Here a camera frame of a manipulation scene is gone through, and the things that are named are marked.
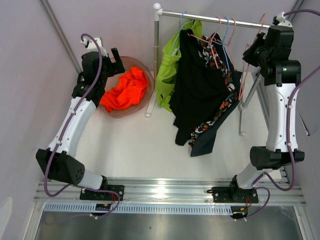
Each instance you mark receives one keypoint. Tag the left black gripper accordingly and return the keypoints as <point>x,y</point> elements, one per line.
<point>116,68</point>

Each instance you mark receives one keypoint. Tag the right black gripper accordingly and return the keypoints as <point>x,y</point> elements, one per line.
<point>261,40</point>

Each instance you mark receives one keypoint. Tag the pink hanger of orange shorts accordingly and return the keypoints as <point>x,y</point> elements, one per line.
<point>245,66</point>

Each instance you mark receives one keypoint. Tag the orange shorts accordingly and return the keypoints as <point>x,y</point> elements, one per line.
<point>130,90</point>

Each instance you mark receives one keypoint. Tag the dark navy shorts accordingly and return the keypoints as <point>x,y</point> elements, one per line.
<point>203,138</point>

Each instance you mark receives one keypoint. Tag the pink hanger with navy shorts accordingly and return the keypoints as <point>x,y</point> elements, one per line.
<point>228,45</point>

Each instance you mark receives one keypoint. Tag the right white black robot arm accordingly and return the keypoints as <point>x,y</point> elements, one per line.
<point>282,77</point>

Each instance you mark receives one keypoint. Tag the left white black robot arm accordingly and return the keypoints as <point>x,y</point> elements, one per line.
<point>58,161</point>

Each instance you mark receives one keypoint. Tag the camouflage patterned shorts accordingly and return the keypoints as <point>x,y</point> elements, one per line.
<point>216,91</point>

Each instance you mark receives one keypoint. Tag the lime green shorts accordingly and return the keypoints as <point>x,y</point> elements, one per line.
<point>167,73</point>

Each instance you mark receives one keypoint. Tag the black shorts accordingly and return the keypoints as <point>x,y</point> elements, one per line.
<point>194,95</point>

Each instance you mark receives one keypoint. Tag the light blue hanger left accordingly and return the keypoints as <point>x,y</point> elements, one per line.
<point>181,25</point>

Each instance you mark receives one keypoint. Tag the translucent pink plastic basket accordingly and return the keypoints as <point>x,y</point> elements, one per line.
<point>128,62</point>

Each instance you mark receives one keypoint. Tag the white metal clothes rack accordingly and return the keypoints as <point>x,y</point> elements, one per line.
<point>257,84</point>

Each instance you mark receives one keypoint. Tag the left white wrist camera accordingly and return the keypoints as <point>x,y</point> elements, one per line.
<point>91,46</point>

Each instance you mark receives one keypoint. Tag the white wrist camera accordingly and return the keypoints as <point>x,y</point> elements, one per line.
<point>91,46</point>
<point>280,20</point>

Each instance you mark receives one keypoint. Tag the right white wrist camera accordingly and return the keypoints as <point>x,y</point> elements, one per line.
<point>280,20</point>

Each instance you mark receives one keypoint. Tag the aluminium extrusion rail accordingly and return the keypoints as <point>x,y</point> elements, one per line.
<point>194,192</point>

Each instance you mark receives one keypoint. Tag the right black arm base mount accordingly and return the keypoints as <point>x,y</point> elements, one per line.
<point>233,193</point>

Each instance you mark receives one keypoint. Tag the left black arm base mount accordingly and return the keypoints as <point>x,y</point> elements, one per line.
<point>104,196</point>

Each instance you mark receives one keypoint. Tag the grey slotted cable duct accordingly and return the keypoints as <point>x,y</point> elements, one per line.
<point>127,208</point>

